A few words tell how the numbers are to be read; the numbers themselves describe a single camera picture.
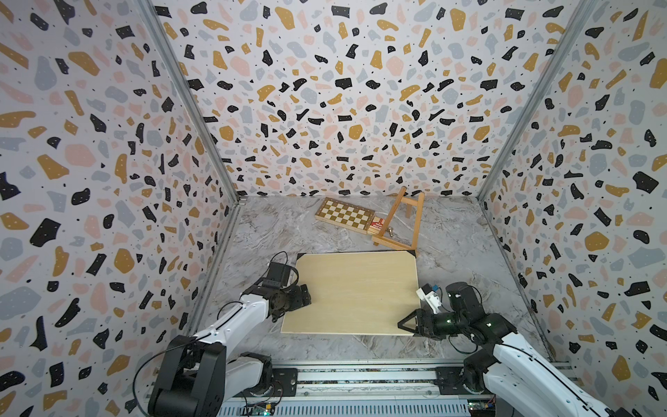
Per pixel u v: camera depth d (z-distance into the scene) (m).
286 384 0.73
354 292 0.87
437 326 0.69
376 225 1.10
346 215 1.13
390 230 1.09
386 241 1.00
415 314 0.69
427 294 0.75
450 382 0.73
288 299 0.78
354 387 0.73
